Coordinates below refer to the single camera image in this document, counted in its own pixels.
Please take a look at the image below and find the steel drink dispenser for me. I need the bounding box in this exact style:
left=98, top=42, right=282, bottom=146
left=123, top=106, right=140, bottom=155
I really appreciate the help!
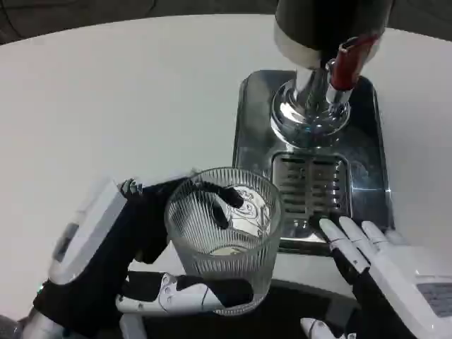
left=270, top=0, right=386, bottom=148

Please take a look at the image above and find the slotted drip tray grid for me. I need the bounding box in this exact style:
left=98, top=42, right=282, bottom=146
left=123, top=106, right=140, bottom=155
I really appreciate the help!
left=271, top=151, right=352, bottom=231

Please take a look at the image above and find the clear ribbed glass cup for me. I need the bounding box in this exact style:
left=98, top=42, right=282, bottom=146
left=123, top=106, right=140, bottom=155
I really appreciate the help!
left=164, top=167, right=283, bottom=317

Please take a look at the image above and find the white table leg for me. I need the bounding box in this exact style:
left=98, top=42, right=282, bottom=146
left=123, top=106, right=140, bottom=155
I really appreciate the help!
left=119, top=312, right=144, bottom=339

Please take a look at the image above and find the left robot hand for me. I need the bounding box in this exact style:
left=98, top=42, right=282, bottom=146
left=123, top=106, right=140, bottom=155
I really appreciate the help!
left=33, top=167, right=256, bottom=339

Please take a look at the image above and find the red-handled dispenser tap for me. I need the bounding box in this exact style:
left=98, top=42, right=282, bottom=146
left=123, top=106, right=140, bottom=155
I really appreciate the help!
left=324, top=33, right=381, bottom=104

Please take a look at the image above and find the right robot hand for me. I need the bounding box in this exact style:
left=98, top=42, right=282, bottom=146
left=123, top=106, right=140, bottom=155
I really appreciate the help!
left=299, top=216, right=452, bottom=339

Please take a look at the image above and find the steel drip tray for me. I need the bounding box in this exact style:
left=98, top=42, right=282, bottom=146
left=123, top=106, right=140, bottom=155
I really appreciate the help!
left=231, top=69, right=396, bottom=256

